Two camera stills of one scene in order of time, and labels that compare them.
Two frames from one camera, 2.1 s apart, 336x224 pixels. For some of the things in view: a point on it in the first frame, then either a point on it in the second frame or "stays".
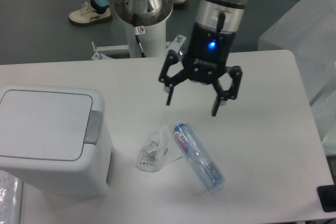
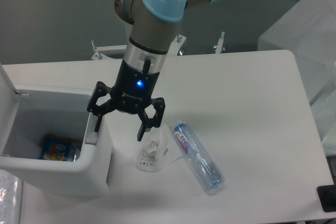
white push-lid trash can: x=59 y=137 stays
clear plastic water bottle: x=207 y=167 stays
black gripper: x=205 y=61 to x=134 y=88
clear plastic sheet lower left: x=11 y=189 stays
